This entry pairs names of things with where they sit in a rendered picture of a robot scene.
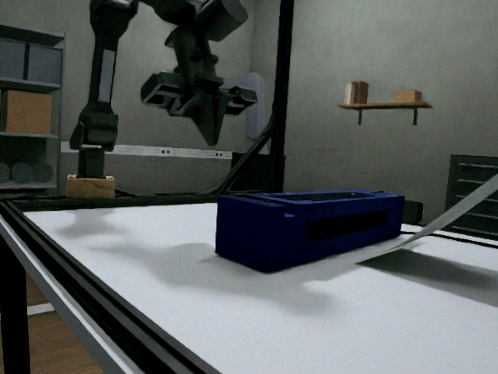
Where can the blue laminator body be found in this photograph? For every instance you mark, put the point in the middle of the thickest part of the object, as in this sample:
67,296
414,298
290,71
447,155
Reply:
258,232

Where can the white laminating pouch with green label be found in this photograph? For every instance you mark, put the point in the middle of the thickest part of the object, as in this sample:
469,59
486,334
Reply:
456,211

